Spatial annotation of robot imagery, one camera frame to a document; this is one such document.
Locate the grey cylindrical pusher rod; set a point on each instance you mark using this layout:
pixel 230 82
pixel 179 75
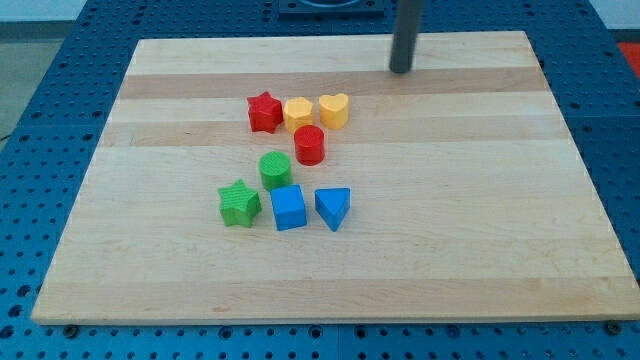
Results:
pixel 406 30

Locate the red star block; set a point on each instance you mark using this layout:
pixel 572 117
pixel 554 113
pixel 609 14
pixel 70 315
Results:
pixel 264 112

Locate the green star block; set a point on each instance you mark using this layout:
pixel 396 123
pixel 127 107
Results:
pixel 239 204

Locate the yellow heart block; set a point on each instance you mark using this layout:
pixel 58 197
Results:
pixel 334 110

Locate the yellow hexagon block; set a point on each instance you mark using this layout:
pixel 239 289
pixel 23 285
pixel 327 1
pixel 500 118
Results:
pixel 297 112

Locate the red cylinder block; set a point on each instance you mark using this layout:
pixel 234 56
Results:
pixel 309 145

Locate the light wooden board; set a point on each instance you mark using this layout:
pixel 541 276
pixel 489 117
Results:
pixel 469 199

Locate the blue triangle block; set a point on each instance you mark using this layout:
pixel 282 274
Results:
pixel 332 204

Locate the green cylinder block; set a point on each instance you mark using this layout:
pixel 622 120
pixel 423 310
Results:
pixel 275 170

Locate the blue cube block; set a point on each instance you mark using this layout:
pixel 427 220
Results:
pixel 289 207

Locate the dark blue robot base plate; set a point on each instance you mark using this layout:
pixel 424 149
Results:
pixel 301 8

